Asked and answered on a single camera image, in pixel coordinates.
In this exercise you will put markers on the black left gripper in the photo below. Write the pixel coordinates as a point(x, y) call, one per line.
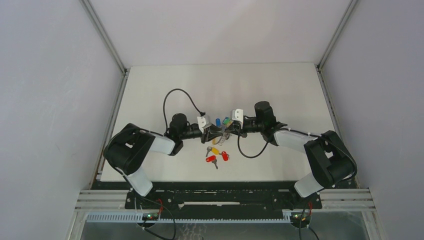
point(211, 132)

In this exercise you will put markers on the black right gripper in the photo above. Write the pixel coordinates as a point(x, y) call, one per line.
point(234, 128)

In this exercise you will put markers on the large keyring with yellow handle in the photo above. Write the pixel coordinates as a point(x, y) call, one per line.
point(220, 140)

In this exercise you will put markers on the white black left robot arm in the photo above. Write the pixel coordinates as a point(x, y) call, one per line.
point(127, 150)

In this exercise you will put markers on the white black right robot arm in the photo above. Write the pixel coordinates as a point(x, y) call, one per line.
point(329, 159)

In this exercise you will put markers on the blue key tag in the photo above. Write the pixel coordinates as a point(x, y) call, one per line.
point(218, 122)

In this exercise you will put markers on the yellow tag loose key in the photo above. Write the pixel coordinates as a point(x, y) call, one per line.
point(212, 150)

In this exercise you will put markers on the red key tag left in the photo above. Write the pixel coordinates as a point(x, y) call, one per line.
point(212, 159)

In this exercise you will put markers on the red key tag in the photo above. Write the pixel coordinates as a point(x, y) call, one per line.
point(212, 159)
point(225, 156)

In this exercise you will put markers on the red key tag right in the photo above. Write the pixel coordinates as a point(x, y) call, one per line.
point(225, 156)

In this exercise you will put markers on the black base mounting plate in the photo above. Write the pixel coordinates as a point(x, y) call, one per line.
point(212, 200)

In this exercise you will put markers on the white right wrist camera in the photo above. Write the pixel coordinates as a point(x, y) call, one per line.
point(237, 115)

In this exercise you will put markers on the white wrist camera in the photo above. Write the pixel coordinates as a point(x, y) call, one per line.
point(204, 121)
point(237, 115)

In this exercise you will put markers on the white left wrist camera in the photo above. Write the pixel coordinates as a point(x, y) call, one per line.
point(204, 121)

